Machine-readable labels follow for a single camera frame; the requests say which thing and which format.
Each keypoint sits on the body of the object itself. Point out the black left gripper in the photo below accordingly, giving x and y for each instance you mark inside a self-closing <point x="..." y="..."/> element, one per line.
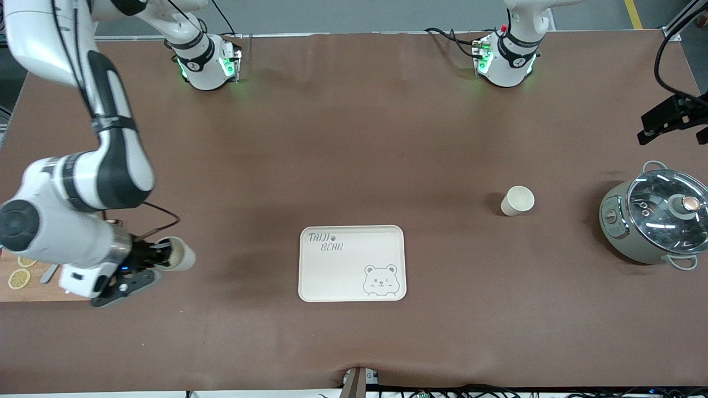
<point x="676" y="110"/>

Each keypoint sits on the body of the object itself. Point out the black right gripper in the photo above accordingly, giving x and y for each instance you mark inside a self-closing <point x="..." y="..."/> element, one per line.
<point x="141" y="255"/>

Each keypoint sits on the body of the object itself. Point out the white IKEA cup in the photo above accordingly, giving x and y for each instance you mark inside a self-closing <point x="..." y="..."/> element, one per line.
<point x="185" y="257"/>
<point x="517" y="200"/>

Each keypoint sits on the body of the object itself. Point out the left arm base connector plate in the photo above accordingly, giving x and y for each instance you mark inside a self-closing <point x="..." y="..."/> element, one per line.
<point x="480" y="55"/>

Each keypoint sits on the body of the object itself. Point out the right arm base connector plate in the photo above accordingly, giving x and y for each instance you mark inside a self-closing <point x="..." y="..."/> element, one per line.
<point x="237" y="61"/>

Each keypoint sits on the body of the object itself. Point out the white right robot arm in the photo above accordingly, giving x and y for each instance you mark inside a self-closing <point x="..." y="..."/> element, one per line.
<point x="55" y="232"/>

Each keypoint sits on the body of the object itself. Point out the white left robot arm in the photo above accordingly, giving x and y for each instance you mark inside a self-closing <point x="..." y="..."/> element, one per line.
<point x="509" y="63"/>

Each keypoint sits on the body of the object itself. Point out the glass pot lid with knob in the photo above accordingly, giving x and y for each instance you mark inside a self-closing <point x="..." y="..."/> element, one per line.
<point x="658" y="215"/>

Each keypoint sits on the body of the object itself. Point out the grey plastic knife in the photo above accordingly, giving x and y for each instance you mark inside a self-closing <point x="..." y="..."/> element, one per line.
<point x="48" y="275"/>

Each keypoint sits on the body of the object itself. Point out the grey-green electric cooking pot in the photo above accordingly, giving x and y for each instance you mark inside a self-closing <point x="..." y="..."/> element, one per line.
<point x="617" y="232"/>

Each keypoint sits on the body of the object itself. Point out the wooden cutting board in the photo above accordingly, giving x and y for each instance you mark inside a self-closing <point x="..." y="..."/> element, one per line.
<point x="47" y="293"/>

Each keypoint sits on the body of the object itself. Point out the lemon slice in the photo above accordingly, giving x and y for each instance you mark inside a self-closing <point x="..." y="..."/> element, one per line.
<point x="26" y="262"/>
<point x="19" y="278"/>

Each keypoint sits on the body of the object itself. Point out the white tray with bear print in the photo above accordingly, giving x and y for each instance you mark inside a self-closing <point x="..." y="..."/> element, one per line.
<point x="343" y="271"/>

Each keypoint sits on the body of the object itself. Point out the aluminium frame profile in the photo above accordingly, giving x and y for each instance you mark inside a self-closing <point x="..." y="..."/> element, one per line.
<point x="672" y="30"/>

